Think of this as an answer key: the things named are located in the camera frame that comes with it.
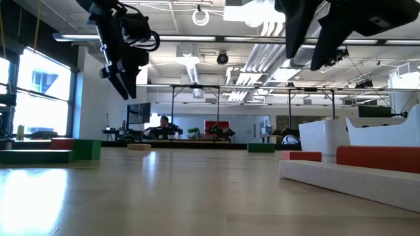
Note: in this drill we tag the red wooden cube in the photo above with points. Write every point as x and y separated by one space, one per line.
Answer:
61 143

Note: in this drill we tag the white ceiling light panel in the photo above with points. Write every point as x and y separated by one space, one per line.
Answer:
256 13

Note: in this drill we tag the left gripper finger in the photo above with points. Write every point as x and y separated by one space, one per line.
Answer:
132 82
119 85

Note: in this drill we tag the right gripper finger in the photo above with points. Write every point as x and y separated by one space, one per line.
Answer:
298 23
334 32

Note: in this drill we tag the black aluminium table frame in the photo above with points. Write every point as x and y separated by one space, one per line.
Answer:
197 145

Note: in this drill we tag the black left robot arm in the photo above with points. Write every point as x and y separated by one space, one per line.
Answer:
98 6

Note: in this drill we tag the person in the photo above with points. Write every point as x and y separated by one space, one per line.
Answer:
164 128

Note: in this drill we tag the small green bottle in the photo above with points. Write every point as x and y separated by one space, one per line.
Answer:
20 131

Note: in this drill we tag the white plastic bin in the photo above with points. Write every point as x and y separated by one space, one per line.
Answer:
384 134
323 136

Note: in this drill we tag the background black robot arm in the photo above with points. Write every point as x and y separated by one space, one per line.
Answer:
223 132

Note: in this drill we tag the black ceiling device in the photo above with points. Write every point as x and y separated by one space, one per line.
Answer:
339 55

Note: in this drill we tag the long natural wooden plank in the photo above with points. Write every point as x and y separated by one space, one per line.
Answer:
349 183

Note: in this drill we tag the green wooden cube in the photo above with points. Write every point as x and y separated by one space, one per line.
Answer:
86 149

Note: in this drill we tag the wide black monitor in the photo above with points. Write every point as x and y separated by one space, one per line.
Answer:
374 111

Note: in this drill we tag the red rectangular wooden block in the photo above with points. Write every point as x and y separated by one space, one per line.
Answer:
377 159
301 156

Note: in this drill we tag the black bar with light strips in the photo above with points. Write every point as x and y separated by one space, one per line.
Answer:
229 39

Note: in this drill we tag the natural wooden block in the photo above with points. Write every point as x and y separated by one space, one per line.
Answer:
139 147

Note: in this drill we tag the background potted plant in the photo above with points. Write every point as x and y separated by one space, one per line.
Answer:
193 132

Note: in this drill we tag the black object by window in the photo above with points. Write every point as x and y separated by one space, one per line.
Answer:
6 99

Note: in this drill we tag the black background rig frame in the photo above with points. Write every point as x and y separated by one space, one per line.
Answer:
195 86
311 89

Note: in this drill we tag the white ceiling duct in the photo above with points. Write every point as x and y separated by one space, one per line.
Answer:
187 62

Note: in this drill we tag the large office window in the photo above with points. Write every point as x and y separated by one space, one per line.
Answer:
41 95

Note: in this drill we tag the red cabinet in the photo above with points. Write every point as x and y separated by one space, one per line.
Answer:
216 124

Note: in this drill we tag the black computer monitor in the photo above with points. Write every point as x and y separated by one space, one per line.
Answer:
139 113

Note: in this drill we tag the black ceiling camera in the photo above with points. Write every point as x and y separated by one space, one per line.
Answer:
222 58

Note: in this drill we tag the white and black round object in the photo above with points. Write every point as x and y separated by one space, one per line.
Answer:
290 139

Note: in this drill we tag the white ceiling baffles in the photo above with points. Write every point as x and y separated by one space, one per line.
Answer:
262 55

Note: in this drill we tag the green rectangular wooden block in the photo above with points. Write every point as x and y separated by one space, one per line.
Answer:
261 147
36 156

